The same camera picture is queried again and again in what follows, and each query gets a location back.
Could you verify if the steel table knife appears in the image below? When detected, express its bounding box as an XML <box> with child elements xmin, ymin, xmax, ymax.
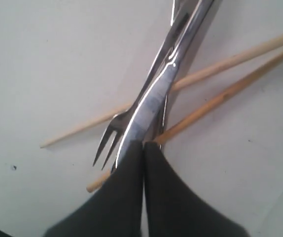
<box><xmin>112</xmin><ymin>0</ymin><xmax>215</xmax><ymax>171</ymax></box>

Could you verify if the steel spoon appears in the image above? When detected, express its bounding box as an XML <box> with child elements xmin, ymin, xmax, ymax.
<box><xmin>145</xmin><ymin>0</ymin><xmax>222</xmax><ymax>141</ymax></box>

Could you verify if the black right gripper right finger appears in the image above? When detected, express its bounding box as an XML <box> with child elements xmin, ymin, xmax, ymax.
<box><xmin>143</xmin><ymin>142</ymin><xmax>248</xmax><ymax>237</ymax></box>

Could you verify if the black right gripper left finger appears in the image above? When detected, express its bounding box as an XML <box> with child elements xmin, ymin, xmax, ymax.
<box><xmin>44</xmin><ymin>141</ymin><xmax>143</xmax><ymax>237</ymax></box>

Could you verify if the steel fork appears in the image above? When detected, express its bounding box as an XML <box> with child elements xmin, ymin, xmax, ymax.
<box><xmin>92</xmin><ymin>0</ymin><xmax>181</xmax><ymax>171</ymax></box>

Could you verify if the wooden chopstick right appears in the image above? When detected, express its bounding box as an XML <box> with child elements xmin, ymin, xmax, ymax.
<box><xmin>86</xmin><ymin>40</ymin><xmax>283</xmax><ymax>193</ymax></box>

